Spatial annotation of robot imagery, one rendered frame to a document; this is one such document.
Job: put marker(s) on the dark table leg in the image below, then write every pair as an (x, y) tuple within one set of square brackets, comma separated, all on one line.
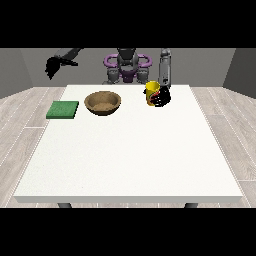
[(191, 205), (64, 205)]

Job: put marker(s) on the grey robot trunk purple rings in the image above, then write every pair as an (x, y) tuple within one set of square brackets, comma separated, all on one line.
[(127, 66)]

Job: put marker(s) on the green square pad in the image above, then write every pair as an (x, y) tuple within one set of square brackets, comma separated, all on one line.
[(62, 110)]

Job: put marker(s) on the yellow cup with melon print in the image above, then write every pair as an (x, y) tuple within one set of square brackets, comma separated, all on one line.
[(151, 91)]

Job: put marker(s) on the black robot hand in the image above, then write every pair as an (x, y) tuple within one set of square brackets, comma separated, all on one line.
[(53, 65), (162, 96)]

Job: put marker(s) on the brown wooden bowl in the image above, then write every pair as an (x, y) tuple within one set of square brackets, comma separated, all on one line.
[(102, 103)]

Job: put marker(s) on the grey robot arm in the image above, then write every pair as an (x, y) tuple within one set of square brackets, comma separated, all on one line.
[(164, 68), (67, 52)]

